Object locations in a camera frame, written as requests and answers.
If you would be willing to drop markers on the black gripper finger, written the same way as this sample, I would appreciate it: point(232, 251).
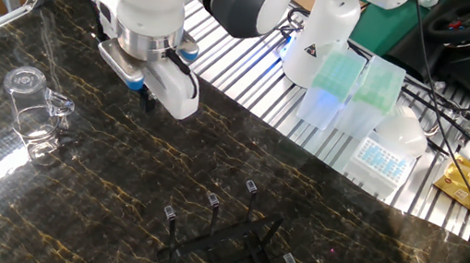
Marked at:
point(151, 104)
point(144, 98)

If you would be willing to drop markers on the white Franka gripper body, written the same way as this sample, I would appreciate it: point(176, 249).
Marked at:
point(175, 94)

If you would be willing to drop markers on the white translucent plastic box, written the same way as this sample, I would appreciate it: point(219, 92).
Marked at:
point(377, 164)

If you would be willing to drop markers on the green cutting mat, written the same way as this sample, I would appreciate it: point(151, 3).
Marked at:
point(381, 27)

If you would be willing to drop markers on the white plastic dome lid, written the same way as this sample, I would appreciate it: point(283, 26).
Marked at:
point(403, 131)

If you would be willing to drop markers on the gold foil packet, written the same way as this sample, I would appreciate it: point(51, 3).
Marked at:
point(467, 182)

